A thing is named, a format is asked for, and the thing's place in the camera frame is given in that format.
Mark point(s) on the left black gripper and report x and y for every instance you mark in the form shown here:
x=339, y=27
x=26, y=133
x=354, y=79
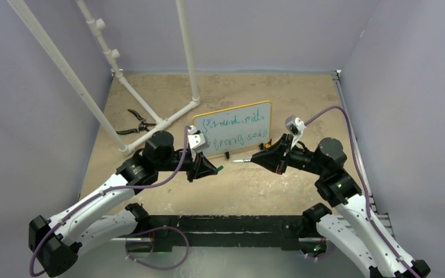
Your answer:
x=200, y=168

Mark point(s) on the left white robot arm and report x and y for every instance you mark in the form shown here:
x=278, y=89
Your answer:
x=58, y=241

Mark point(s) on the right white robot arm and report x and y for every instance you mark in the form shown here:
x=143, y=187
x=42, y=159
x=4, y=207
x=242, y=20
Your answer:
x=347, y=222

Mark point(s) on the yellow framed whiteboard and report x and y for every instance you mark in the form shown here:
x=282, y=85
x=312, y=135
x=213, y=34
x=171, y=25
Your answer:
x=236, y=128

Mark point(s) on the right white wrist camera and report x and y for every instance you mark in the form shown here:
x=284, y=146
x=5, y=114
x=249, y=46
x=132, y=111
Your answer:
x=296, y=128

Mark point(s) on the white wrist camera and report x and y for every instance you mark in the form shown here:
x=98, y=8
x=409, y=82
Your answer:
x=197, y=141
x=296, y=128

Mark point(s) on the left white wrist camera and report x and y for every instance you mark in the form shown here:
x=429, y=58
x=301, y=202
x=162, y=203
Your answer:
x=197, y=141

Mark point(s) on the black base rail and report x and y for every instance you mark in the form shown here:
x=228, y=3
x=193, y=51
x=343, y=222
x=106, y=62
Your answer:
x=286, y=232

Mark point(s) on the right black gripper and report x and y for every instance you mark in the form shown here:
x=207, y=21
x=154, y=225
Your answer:
x=273, y=156

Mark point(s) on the green whiteboard marker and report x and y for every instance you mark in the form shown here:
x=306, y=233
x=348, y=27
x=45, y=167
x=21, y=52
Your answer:
x=242, y=161

